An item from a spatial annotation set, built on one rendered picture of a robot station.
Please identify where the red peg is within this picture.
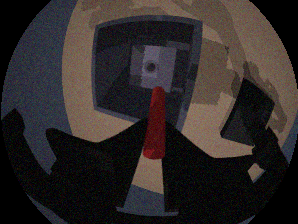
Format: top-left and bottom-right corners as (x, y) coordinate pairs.
(142, 85), (166, 160)

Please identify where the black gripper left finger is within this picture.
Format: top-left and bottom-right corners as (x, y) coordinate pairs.
(45, 117), (148, 208)

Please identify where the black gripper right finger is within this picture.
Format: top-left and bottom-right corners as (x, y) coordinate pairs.
(161, 120), (257, 212)

